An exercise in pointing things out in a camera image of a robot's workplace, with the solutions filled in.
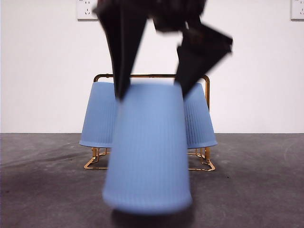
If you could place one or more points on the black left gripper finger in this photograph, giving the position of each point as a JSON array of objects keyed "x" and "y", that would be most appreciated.
[
  {"x": 199, "y": 54},
  {"x": 122, "y": 47}
]

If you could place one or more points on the blue ribbed plastic cup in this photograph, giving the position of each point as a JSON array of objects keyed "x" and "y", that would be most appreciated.
[
  {"x": 147, "y": 154},
  {"x": 99, "y": 118},
  {"x": 202, "y": 123}
]

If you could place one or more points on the white wall socket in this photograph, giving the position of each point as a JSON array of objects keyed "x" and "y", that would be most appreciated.
[
  {"x": 86, "y": 10},
  {"x": 298, "y": 9}
]

